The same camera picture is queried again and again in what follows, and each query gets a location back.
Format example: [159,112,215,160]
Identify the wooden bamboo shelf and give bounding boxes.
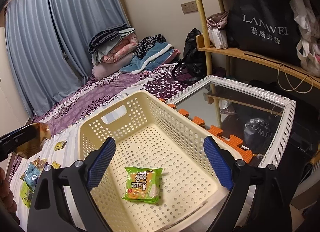
[181,0,320,128]

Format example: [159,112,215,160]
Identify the blue grey curtain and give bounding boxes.
[5,0,127,117]

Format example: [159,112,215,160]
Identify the white framed mirror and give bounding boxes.
[167,75,296,167]

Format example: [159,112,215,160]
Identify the white plastic bags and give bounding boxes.
[290,0,319,77]

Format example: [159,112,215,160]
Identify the tan waffle snack bag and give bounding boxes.
[14,123,51,159]

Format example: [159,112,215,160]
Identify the wall power socket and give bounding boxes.
[181,1,198,14]

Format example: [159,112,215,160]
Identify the striped white grey blanket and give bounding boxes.
[10,117,136,231]

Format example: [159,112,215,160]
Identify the green seaweed snack bag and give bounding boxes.
[20,182,33,209]

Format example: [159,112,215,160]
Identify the cream perforated plastic basket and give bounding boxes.
[78,91,228,231]

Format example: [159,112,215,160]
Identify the pink folded cloth on shelf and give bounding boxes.
[207,11,229,30]

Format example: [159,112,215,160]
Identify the green Korean cracker pack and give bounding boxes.
[123,167,163,204]

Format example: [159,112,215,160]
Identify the black backpack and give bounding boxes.
[172,28,207,83]

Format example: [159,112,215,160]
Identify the black LANWEI tote bag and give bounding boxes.
[226,0,300,66]

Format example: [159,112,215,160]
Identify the clear cookie bag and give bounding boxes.
[32,157,48,171]

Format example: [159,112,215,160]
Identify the blue folded clothes pile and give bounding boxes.
[119,34,181,75]

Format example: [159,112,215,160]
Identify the person left hand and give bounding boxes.
[0,168,20,224]

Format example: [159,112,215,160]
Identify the purple floral bedsheet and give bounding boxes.
[31,64,193,142]

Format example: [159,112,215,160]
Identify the light blue snack bag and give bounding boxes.
[24,163,41,191]

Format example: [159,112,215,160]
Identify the orange foam puzzle mat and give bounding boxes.
[158,98,254,164]

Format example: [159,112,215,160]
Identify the folded quilts pile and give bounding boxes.
[88,24,139,79]

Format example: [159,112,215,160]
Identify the yellow small biscuit packet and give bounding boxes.
[54,140,67,151]

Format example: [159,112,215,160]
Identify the yellow bibizan biscuit packet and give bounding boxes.
[52,161,61,169]

